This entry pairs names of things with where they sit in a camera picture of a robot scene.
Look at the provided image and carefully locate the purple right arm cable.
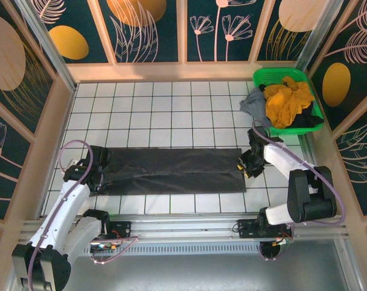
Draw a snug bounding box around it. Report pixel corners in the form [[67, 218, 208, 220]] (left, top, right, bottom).
[[251, 119, 346, 262]]

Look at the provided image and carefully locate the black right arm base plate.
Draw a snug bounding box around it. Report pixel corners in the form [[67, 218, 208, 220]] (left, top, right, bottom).
[[236, 218, 265, 240]]

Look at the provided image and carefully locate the green plastic basket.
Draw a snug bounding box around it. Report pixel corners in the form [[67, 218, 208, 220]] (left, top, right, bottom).
[[252, 67, 323, 136]]

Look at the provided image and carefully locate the light grey t-shirt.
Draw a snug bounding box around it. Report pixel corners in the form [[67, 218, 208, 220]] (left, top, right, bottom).
[[239, 87, 274, 127]]

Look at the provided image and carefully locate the aluminium frame post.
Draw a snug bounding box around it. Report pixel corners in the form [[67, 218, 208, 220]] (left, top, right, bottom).
[[295, 0, 339, 72], [15, 0, 78, 92]]

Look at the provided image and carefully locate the grey metal panel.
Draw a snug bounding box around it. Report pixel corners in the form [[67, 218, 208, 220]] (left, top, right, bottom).
[[7, 239, 363, 291]]

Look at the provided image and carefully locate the dark grey t-shirt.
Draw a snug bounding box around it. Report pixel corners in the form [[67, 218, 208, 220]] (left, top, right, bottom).
[[106, 147, 247, 197]]

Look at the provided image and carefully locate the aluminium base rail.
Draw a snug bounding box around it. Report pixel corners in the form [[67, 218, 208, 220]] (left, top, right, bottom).
[[19, 212, 349, 243]]

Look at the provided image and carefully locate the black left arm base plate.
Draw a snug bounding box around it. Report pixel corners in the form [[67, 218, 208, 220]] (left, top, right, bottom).
[[109, 220, 133, 241]]

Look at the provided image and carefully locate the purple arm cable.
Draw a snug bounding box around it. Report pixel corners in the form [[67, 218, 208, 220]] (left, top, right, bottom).
[[27, 139, 139, 289], [251, 119, 346, 262]]

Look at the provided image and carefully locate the black t-shirt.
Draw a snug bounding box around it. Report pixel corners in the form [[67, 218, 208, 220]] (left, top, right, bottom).
[[258, 84, 325, 130]]

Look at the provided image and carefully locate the grey slotted cable duct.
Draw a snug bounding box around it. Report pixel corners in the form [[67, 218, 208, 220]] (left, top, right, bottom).
[[83, 244, 263, 257]]

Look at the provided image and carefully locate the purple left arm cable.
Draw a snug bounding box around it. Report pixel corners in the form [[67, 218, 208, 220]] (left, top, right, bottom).
[[27, 139, 139, 289]]

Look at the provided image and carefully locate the yellow t-shirt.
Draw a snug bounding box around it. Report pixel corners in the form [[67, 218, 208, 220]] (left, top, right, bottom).
[[263, 76, 316, 130]]

